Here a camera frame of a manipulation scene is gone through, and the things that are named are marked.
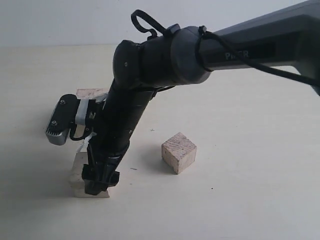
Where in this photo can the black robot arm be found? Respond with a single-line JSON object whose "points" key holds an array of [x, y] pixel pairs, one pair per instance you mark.
{"points": [[284, 43]]}

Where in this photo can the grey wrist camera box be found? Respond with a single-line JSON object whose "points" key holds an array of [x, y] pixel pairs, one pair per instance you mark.
{"points": [[68, 113]]}

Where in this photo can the medium wooden cube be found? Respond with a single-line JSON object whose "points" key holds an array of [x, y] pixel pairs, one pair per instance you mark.
{"points": [[178, 152]]}

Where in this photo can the second largest wooden cube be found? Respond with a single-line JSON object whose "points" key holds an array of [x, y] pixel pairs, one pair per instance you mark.
{"points": [[76, 182]]}

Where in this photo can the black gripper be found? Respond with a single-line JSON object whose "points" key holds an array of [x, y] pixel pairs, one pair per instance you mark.
{"points": [[120, 115]]}

